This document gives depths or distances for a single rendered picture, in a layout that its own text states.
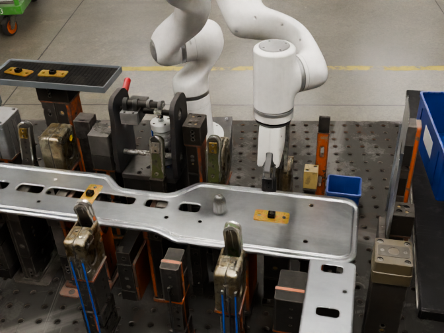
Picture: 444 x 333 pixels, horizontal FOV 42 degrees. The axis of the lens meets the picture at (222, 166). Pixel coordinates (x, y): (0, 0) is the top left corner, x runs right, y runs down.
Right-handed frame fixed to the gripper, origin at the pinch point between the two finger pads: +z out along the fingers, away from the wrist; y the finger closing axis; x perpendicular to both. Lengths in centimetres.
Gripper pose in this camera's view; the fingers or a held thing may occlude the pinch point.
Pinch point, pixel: (272, 176)
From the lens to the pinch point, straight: 131.5
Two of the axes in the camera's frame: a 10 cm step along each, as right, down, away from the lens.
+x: 9.7, 1.0, -2.0
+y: -2.2, 5.7, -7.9
